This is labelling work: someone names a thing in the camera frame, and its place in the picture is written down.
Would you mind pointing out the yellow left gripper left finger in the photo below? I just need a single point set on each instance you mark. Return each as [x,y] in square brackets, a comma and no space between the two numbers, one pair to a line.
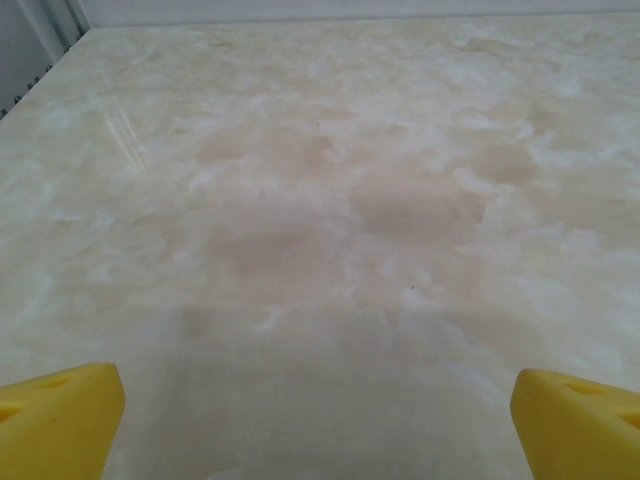
[55,425]

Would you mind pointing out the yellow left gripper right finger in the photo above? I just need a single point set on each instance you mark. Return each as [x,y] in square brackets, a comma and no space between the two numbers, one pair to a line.
[585,430]

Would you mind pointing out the aluminium table edge frame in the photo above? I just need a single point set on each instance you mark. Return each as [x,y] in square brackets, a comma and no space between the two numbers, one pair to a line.
[60,35]

